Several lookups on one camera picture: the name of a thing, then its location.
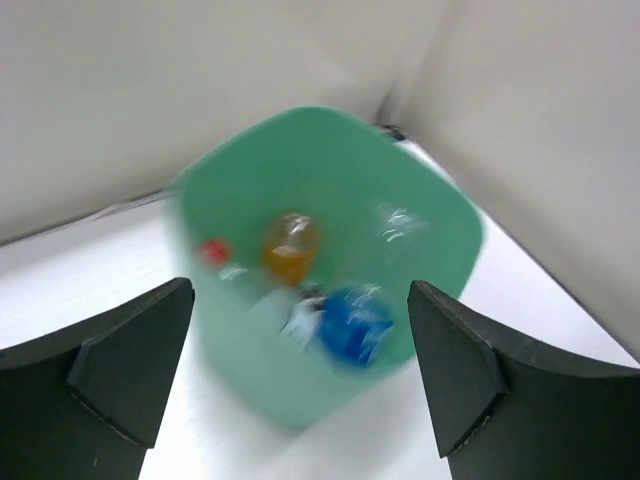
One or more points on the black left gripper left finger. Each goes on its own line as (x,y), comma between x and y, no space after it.
(87,401)

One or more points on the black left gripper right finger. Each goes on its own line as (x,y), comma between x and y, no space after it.
(504,405)

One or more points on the blue label clear bottle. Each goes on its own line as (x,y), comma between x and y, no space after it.
(351,322)

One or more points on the red label water bottle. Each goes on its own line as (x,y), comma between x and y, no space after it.
(250,288)

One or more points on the black cap clear bottle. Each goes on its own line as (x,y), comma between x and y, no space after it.
(395,228)

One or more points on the orange juice bottle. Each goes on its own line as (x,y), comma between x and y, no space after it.
(290,247)

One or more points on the green plastic bin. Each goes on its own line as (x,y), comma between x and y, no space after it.
(333,167)

